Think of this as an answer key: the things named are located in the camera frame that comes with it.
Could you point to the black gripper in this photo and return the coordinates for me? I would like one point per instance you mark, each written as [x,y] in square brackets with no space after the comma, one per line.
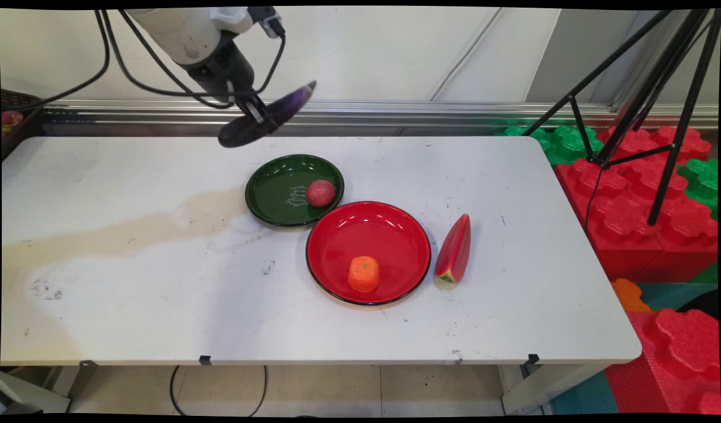
[225,70]

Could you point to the purple toy eggplant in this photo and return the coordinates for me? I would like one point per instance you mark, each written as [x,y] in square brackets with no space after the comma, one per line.
[289,106]

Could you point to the dark green plate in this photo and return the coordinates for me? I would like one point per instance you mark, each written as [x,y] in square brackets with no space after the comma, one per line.
[272,191]

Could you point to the pink red toy ball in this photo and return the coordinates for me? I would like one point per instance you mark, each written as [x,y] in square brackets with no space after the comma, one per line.
[321,193]

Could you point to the red plate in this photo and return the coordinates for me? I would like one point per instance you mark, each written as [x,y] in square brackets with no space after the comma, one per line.
[389,241]

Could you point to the orange toy fruit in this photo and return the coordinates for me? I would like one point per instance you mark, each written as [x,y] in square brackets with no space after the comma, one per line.
[364,275]

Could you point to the toy watermelon slice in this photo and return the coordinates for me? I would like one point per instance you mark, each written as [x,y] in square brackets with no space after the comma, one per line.
[454,252]

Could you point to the black wicker basket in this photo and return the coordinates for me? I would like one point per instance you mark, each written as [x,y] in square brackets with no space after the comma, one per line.
[20,103]

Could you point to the red toy in basket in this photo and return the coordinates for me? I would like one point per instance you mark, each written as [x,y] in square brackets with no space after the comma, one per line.
[11,119]

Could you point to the green foam block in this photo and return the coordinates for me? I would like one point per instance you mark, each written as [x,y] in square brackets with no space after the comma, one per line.
[563,144]
[702,182]

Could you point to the large red green blocks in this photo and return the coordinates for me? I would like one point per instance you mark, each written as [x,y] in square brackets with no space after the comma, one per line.
[624,223]

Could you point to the white table leg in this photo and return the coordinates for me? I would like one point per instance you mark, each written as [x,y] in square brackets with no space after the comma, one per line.
[542,390]

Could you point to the black tripod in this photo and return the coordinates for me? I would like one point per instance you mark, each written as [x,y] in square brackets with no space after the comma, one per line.
[668,76]

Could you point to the orange foam piece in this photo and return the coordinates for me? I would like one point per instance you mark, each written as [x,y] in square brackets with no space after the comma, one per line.
[629,295]

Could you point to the teal foam mat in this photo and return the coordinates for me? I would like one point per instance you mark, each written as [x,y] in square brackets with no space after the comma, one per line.
[671,295]

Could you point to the red foam block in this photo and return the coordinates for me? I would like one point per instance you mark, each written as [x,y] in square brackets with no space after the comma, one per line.
[671,364]

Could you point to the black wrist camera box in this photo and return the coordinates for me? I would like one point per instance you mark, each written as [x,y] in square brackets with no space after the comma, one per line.
[269,20]

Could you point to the aluminium wall rail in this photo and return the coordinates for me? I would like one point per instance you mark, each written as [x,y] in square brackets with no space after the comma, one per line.
[454,111]

